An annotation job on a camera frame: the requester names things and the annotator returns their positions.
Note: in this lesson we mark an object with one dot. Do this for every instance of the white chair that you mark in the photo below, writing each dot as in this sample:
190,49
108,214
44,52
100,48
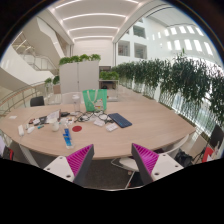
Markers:
156,156

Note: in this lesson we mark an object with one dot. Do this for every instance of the white cup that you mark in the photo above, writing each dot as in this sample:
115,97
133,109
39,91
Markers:
55,126

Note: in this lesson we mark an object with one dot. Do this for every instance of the flat round red coaster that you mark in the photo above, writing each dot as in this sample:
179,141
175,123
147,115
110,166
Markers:
77,128

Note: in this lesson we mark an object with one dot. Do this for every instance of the clear plastic water bottle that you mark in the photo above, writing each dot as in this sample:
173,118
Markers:
76,103

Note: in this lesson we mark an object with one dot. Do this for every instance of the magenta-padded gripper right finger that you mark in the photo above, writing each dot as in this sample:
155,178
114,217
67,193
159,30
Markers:
154,164

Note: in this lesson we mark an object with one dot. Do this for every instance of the clear blue-labelled drink bottle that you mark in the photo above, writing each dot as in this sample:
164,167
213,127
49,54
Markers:
67,137

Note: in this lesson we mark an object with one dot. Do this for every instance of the white power adapter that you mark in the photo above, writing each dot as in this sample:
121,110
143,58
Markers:
99,122
111,127

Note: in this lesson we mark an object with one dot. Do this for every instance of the green tote bag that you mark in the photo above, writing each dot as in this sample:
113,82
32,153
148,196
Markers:
95,100

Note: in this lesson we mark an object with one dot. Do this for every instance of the black backpack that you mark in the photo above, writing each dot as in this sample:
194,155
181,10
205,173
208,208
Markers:
184,158

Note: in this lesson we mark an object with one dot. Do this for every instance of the white remote-shaped device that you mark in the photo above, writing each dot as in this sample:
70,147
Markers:
21,130

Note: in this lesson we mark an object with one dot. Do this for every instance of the black office chair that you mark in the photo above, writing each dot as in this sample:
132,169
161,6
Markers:
37,101

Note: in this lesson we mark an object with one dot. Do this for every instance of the open shelf with plants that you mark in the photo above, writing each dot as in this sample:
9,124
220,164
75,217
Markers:
108,84

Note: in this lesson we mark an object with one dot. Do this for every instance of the white cabinet with plants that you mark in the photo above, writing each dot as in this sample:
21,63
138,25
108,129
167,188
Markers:
79,75

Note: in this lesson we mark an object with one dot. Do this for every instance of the row of green plants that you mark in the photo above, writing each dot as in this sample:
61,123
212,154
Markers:
173,83

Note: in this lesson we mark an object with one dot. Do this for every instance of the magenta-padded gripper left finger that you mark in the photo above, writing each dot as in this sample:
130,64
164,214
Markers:
68,164

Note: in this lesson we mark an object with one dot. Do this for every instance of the dark blue tablet keyboard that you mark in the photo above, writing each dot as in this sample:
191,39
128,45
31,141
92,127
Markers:
119,120

